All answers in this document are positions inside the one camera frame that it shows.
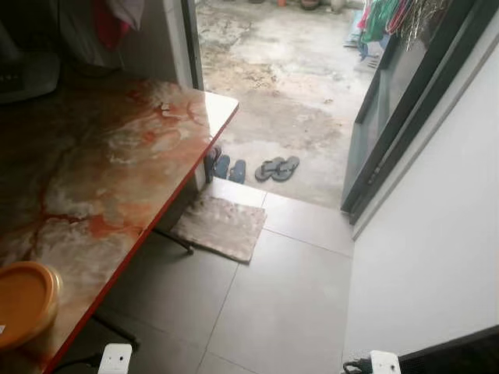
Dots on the dark framed glass door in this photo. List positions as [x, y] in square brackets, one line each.
[390, 93]

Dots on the green hanging clothes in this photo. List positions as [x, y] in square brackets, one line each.
[378, 19]

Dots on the grey flip-flop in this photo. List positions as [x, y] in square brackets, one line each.
[268, 171]
[286, 167]

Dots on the pinkish brown fuzzy doormat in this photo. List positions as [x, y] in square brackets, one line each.
[222, 227]

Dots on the brown table leg grey cap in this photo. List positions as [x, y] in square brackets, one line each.
[117, 329]
[175, 241]

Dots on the marble pattern table red edge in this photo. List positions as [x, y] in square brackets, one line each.
[93, 171]

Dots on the red hanging cloth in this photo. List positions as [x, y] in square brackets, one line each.
[107, 27]

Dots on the grey kitchen appliance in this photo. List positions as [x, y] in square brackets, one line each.
[27, 78]

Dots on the orange plastic bucket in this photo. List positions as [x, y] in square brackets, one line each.
[23, 304]

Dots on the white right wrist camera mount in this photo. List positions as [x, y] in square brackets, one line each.
[385, 364]

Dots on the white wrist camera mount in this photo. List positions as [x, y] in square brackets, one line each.
[385, 364]
[115, 360]

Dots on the dark metal door frame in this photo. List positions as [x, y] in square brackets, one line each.
[191, 39]

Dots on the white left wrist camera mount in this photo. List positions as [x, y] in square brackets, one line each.
[115, 360]

